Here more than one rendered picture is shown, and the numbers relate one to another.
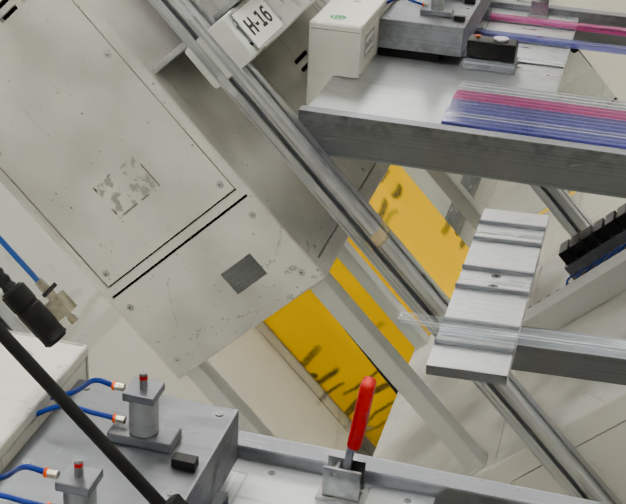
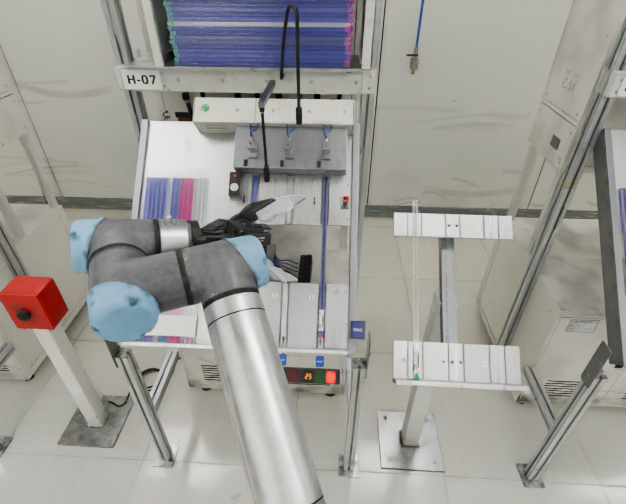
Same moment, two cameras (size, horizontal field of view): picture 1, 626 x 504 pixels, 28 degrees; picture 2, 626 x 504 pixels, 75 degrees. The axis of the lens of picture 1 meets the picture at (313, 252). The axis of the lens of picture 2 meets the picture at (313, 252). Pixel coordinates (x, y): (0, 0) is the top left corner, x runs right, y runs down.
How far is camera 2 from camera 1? 97 cm
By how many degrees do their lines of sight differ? 64
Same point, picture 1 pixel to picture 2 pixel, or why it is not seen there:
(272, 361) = not seen: outside the picture
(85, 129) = (582, 49)
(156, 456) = (320, 157)
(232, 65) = (602, 90)
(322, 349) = not seen: outside the picture
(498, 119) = not seen: outside the picture
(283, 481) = (345, 188)
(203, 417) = (339, 162)
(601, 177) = (606, 262)
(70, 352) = (348, 121)
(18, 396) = (325, 118)
